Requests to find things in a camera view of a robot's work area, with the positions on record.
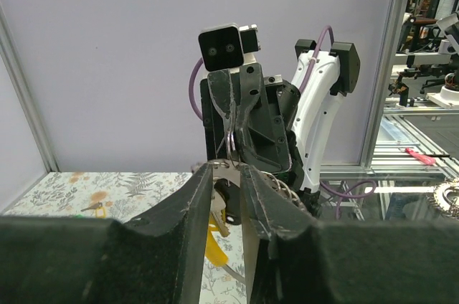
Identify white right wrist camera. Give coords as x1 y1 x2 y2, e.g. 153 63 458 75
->
198 24 260 72

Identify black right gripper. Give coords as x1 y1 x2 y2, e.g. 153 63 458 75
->
199 62 300 176

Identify black key tag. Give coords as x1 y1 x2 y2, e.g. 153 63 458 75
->
214 179 241 226

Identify silver key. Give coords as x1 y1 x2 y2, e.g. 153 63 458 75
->
210 190 230 237

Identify metal keyring hoop yellow handle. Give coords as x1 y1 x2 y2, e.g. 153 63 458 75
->
189 131 316 280

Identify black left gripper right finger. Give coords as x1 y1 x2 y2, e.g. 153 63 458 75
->
240 166 458 303

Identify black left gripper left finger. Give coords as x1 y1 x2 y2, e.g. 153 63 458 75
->
1 164 213 303

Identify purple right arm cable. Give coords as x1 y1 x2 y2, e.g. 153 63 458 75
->
188 24 377 219

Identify loose key yellow tag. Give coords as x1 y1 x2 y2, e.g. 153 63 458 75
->
80 201 107 219

